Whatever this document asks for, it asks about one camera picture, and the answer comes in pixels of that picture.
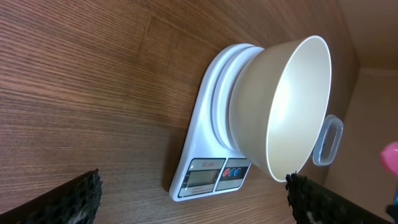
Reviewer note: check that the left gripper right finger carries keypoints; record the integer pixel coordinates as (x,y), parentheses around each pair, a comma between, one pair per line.
(313,203)

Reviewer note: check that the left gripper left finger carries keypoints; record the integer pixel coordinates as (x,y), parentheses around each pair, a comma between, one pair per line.
(76,201)

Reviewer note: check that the pink scoop blue handle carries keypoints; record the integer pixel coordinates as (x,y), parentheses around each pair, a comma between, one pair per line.
(389,160)

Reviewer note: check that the white digital kitchen scale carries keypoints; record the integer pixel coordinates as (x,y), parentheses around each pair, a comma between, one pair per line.
(210,163)

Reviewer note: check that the white bowl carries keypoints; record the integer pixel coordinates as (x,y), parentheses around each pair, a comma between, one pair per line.
(278,104)

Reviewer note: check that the clear plastic container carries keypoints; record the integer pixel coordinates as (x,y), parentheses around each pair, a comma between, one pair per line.
(328,141)

